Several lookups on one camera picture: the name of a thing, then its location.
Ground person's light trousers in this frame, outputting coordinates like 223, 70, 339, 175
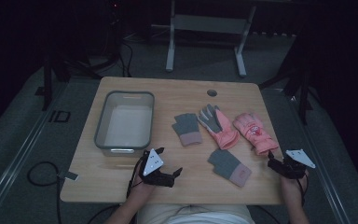
135, 203, 256, 224

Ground small grey floor tag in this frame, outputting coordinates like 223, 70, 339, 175
62, 171, 79, 182

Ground grey knit glove pink cuff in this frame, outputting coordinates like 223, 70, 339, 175
207, 148, 253, 189
171, 113, 204, 147

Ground pink ski glove cartoon print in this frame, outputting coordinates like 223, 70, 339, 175
232, 112, 280, 156

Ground black tripod stand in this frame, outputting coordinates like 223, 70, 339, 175
34, 0, 123, 112
258, 31, 320, 126

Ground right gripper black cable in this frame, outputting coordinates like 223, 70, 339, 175
296, 174, 309, 207

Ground pink ski glove grey palm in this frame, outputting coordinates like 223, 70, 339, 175
197, 104, 241, 151

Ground black background cable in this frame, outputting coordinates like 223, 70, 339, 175
117, 39, 134, 78

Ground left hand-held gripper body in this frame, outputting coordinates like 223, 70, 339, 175
138, 147, 175, 189

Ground person's left hand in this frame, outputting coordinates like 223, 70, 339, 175
130, 161, 157, 203

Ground black floor cable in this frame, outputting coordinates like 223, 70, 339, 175
26, 161, 63, 224

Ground metal floor rail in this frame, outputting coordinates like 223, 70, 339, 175
279, 89, 352, 224
0, 83, 70, 220

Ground person's right hand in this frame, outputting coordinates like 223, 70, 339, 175
280, 169, 310, 203

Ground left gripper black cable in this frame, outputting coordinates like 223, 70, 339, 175
86, 155, 147, 224

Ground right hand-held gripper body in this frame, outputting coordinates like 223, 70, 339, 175
279, 149, 317, 180

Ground white metal stand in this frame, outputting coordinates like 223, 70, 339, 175
165, 0, 258, 78

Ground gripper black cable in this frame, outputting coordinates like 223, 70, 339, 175
86, 155, 147, 224
296, 174, 309, 207

